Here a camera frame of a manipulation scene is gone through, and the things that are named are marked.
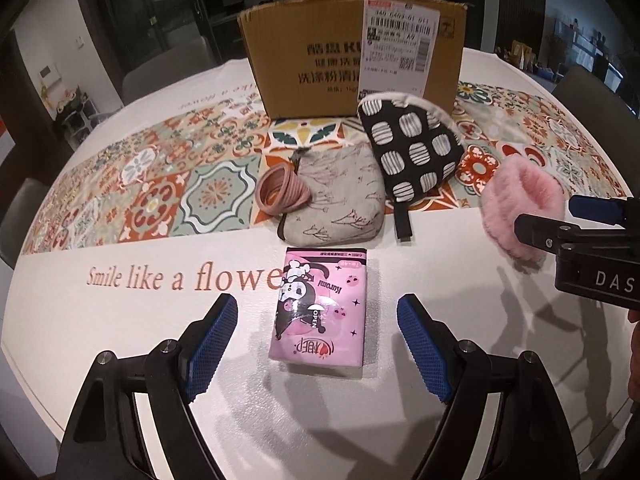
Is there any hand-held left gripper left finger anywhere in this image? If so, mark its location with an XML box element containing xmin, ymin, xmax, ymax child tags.
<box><xmin>55</xmin><ymin>292</ymin><xmax>238</xmax><ymax>480</ymax></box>

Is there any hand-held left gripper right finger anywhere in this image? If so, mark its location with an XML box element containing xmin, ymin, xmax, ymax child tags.
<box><xmin>396</xmin><ymin>294</ymin><xmax>581</xmax><ymax>480</ymax></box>

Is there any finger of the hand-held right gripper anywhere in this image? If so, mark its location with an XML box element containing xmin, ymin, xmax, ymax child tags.
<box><xmin>515</xmin><ymin>213</ymin><xmax>626</xmax><ymax>256</ymax></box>
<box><xmin>568</xmin><ymin>195</ymin><xmax>640</xmax><ymax>228</ymax></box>

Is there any pink fluffy scrunchie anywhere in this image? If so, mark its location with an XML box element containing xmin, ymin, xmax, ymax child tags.
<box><xmin>480</xmin><ymin>162</ymin><xmax>568</xmax><ymax>261</ymax></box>

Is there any pink cartoon tissue pack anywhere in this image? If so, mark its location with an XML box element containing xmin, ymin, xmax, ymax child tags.
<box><xmin>268</xmin><ymin>246</ymin><xmax>368</xmax><ymax>375</ymax></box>

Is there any black white-dotted pouch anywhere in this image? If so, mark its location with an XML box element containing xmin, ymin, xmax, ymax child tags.
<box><xmin>356</xmin><ymin>91</ymin><xmax>466</xmax><ymax>241</ymax></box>

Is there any bundle of pink hair ties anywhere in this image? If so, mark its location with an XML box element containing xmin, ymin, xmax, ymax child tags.
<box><xmin>257</xmin><ymin>164</ymin><xmax>313</xmax><ymax>213</ymax></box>

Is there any grey fabric pouch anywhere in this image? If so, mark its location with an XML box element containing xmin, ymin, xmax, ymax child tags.
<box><xmin>277</xmin><ymin>147</ymin><xmax>387</xmax><ymax>247</ymax></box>

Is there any brown cardboard box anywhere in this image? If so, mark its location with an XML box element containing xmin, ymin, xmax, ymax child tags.
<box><xmin>237</xmin><ymin>0</ymin><xmax>468</xmax><ymax>120</ymax></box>

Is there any person's right hand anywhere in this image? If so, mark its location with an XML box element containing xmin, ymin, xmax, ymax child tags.
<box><xmin>628</xmin><ymin>307</ymin><xmax>640</xmax><ymax>396</ymax></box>

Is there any grey dining chair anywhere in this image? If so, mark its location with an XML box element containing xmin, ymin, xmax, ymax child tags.
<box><xmin>550</xmin><ymin>65</ymin><xmax>640</xmax><ymax>121</ymax></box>
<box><xmin>122</xmin><ymin>35</ymin><xmax>226</xmax><ymax>103</ymax></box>
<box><xmin>0</xmin><ymin>180</ymin><xmax>51</xmax><ymax>268</ymax></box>

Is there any white sideboard with packets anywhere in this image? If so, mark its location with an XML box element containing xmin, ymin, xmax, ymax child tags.
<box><xmin>495</xmin><ymin>40</ymin><xmax>553</xmax><ymax>80</ymax></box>

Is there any small white shelf cart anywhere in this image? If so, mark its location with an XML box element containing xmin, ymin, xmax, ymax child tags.
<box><xmin>42</xmin><ymin>87</ymin><xmax>98</xmax><ymax>136</ymax></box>

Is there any dark sliding glass door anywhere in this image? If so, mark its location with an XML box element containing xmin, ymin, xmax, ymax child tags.
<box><xmin>70</xmin><ymin>0</ymin><xmax>326</xmax><ymax>68</ymax></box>

